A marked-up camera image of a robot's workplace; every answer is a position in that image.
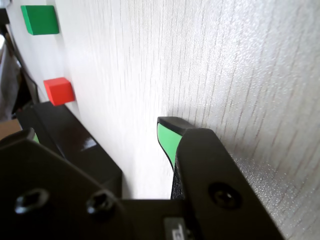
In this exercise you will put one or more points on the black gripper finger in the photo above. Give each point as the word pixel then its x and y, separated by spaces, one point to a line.
pixel 212 162
pixel 37 175

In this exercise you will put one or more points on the green wooden cube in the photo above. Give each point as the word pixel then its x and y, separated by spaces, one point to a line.
pixel 40 18

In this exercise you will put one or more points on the black box tray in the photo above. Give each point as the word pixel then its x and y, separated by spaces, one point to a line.
pixel 50 130

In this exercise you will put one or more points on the red wooden cube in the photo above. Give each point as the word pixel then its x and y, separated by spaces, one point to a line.
pixel 58 91

